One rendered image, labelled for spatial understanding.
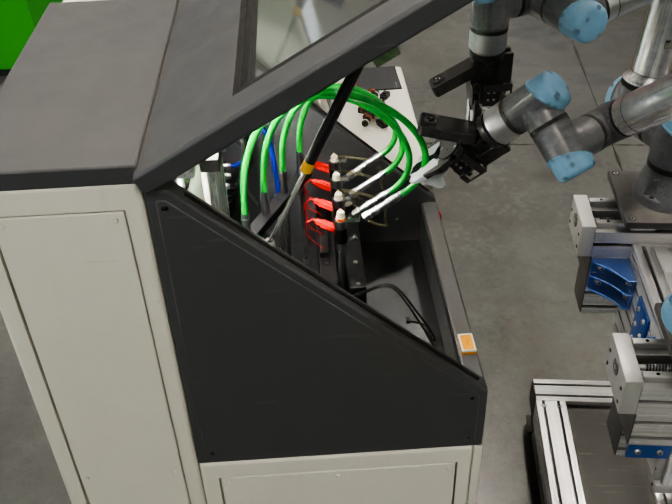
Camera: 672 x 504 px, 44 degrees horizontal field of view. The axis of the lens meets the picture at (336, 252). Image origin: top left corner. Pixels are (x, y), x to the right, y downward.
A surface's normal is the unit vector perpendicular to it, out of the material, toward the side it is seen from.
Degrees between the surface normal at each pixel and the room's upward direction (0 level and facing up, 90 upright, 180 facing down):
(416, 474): 90
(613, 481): 0
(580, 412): 0
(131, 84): 0
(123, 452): 90
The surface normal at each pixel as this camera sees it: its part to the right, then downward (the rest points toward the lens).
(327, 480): 0.06, 0.61
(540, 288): -0.03, -0.79
